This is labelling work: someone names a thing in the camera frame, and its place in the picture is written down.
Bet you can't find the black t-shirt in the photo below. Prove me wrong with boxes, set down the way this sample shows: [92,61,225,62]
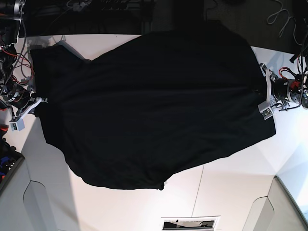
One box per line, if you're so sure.
[31,22,276,190]

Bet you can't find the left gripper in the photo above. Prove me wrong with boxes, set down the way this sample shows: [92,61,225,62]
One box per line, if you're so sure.
[259,63,301,111]

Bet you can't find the bin of dark clothes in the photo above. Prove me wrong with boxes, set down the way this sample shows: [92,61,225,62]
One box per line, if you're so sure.
[0,138,25,193]

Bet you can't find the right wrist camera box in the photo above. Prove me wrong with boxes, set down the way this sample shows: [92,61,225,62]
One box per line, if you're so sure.
[10,119,25,131]

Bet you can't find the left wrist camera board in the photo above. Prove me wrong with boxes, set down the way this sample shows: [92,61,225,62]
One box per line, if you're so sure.
[258,101,274,120]

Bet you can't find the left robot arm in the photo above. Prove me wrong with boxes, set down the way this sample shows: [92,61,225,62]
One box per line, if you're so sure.
[258,35,308,120]

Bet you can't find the grey looped cable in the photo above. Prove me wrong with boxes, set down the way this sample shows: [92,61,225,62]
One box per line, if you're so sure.
[266,0,308,45]

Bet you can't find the left grey table bracket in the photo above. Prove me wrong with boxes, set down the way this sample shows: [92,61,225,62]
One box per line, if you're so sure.
[23,181,58,231]

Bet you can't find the grey table bracket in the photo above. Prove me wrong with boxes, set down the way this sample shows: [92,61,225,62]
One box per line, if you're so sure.
[23,181,58,231]
[243,197,274,231]

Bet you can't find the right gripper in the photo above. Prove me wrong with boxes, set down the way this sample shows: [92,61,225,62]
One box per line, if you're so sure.
[10,96,48,122]

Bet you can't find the right grey table bracket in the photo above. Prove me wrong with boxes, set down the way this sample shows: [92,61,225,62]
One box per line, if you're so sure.
[243,197,274,231]

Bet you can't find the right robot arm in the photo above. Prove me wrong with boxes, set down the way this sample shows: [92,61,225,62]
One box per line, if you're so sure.
[0,0,48,123]

